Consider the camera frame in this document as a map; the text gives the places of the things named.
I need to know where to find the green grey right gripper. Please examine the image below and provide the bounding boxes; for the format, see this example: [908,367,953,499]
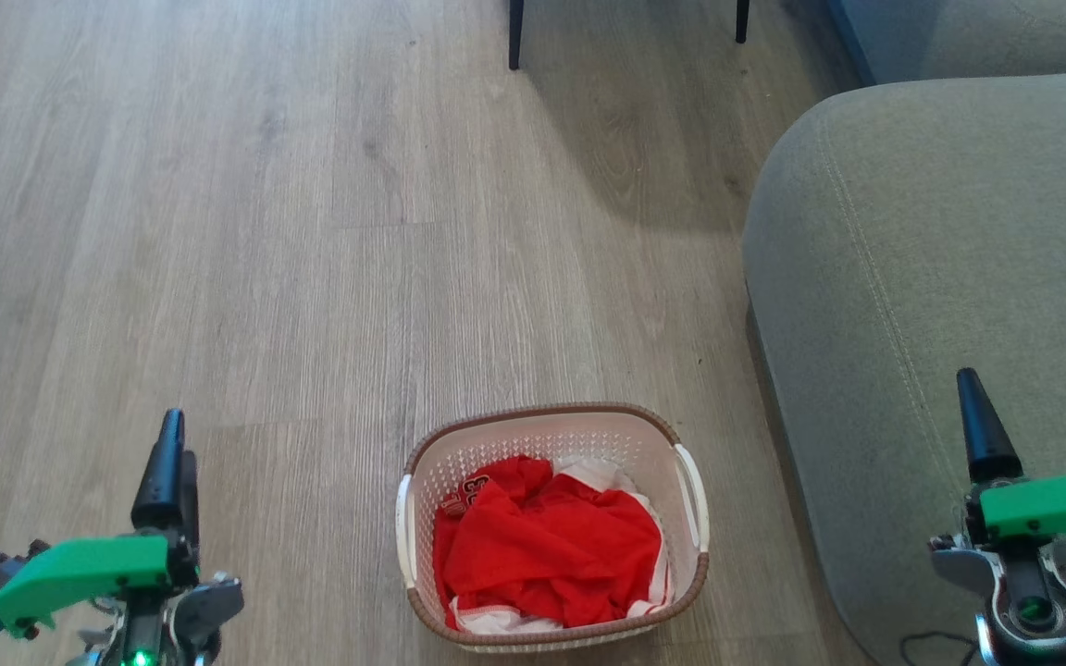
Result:
[928,367,1066,666]

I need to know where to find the green grey left gripper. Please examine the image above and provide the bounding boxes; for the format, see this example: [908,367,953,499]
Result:
[0,409,245,666]

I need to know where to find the white brown-rimmed laundry basket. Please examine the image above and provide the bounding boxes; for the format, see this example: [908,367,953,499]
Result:
[395,402,711,654]

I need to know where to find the grey fabric sofa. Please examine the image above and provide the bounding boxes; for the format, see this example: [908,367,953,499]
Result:
[742,0,1066,666]

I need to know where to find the red sports jersey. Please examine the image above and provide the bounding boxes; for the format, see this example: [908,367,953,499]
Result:
[432,454,663,630]

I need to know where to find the white garment with red trim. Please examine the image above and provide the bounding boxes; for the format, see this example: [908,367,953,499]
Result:
[448,456,675,635]

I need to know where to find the thin black cable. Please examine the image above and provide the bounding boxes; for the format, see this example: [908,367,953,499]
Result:
[898,630,980,666]

